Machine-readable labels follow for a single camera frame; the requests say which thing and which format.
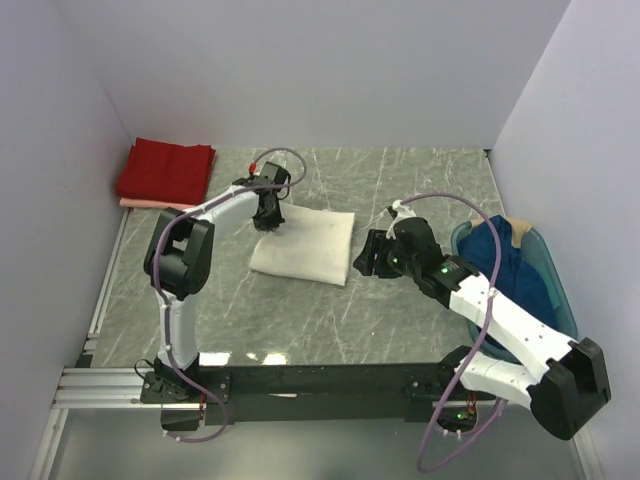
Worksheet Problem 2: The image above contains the white t shirt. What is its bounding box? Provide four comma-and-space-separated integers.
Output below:
249, 204, 355, 287

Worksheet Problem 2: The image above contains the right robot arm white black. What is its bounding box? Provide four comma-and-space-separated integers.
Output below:
353, 216, 611, 440

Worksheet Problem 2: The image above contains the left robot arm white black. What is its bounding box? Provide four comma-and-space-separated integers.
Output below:
141, 162, 291, 403

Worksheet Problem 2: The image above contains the blue t shirt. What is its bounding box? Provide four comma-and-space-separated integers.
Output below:
456, 215, 558, 327

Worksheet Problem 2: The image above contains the beige t shirt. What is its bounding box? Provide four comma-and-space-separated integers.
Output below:
470, 215, 533, 250

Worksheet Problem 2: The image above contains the folded red t shirt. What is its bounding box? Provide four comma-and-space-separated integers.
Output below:
115, 137, 216, 205

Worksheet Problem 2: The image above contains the teal plastic basket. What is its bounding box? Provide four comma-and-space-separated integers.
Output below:
450, 221, 578, 339

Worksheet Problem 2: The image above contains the folded pink t shirt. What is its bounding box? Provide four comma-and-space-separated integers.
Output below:
119, 198, 192, 210

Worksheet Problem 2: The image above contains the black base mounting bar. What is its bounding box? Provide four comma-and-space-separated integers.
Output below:
140, 363, 453, 431

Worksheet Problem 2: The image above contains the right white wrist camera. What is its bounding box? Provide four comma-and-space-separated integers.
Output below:
385, 200, 416, 239

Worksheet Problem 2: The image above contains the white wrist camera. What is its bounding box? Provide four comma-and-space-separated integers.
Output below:
248, 162, 266, 178
385, 200, 416, 239

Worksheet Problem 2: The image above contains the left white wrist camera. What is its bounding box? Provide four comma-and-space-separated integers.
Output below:
248, 162, 266, 178

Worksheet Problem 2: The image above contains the aluminium frame rail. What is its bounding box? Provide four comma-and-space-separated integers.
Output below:
54, 363, 166, 409

